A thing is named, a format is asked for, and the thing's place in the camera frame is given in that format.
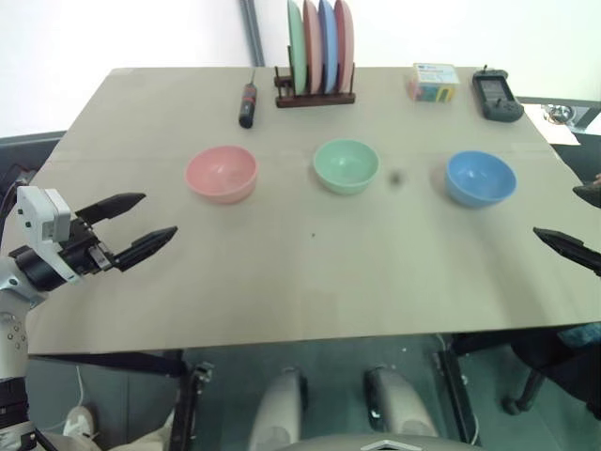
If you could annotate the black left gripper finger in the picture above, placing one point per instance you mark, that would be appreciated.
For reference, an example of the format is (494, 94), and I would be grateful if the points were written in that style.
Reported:
(143, 246)
(112, 204)

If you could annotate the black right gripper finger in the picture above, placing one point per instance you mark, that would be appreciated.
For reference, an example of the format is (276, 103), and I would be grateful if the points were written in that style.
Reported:
(575, 249)
(592, 192)

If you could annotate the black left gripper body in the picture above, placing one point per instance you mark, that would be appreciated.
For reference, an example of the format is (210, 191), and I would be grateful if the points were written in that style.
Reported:
(82, 249)

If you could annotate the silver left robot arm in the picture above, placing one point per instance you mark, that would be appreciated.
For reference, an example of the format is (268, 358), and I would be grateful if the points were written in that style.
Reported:
(14, 300)

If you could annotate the white paper sheet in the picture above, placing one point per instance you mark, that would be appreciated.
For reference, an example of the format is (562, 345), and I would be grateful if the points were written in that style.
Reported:
(563, 136)

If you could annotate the pink red bowl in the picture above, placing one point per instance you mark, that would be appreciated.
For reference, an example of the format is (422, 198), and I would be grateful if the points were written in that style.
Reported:
(220, 174)

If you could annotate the blue bowl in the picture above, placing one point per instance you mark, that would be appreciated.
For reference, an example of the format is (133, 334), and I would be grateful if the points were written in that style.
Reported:
(480, 177)

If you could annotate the black handheld controller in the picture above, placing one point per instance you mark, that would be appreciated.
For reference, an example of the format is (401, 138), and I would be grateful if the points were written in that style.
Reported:
(497, 96)

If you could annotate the black chair base with caster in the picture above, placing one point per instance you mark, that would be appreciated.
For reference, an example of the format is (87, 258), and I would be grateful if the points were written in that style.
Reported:
(526, 390)

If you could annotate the black red screwdriver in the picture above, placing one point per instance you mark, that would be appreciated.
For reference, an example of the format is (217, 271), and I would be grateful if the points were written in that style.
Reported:
(247, 103)

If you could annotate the white shoe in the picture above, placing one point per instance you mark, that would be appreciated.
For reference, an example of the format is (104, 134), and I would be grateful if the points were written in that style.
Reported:
(81, 420)

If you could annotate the beige trouser leg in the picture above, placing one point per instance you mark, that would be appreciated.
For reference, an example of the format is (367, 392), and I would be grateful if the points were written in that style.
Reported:
(117, 439)

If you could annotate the clear box of colourful items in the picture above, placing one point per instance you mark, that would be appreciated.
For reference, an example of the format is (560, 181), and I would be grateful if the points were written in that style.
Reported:
(432, 83)

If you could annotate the silver left robot leg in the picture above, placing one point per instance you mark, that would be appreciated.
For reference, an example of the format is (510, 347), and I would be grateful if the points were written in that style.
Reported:
(277, 409)

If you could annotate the silver robot leg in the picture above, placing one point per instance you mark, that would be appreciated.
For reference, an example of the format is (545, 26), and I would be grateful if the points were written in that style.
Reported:
(277, 409)
(399, 404)

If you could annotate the green bowl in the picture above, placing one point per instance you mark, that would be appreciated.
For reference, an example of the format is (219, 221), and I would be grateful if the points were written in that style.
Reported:
(346, 165)

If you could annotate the grey metal pole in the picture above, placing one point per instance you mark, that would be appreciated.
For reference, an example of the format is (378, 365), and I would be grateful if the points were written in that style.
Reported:
(252, 33)

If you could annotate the dark wooden plate rack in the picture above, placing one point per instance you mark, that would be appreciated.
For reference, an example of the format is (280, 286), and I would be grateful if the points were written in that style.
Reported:
(314, 98)

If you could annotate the silver right robot leg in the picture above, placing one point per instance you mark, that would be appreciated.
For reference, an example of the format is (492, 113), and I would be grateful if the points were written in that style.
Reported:
(399, 404)

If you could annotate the green plate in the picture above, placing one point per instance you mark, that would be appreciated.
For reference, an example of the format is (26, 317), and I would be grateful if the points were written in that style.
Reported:
(295, 47)

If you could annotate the pink plate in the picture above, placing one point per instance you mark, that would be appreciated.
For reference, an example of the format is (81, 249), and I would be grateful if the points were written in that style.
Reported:
(312, 47)
(346, 42)

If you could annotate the blue plate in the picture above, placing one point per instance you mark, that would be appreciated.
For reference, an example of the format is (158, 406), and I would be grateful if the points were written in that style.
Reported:
(328, 47)

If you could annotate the grey robot torso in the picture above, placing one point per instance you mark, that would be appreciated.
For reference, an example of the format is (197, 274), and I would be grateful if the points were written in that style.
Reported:
(382, 444)

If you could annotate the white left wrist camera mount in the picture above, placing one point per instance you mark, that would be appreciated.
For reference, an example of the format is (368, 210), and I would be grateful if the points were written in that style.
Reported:
(42, 211)

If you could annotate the black table frame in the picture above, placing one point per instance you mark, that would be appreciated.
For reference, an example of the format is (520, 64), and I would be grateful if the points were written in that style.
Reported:
(117, 362)

